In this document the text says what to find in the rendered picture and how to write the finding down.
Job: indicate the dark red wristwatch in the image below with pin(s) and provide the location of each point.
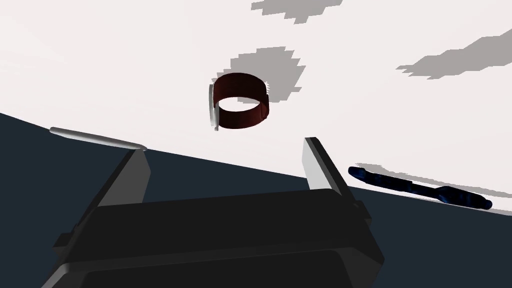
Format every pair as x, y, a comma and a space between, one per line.
240, 100

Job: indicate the white pen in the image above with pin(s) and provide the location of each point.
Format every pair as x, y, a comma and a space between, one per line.
96, 138

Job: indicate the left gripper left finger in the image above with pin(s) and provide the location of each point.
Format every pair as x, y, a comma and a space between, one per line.
126, 180

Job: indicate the dark blue pen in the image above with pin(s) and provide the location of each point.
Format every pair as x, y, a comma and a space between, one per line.
420, 188

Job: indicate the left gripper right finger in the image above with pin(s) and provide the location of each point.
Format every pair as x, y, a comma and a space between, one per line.
320, 166

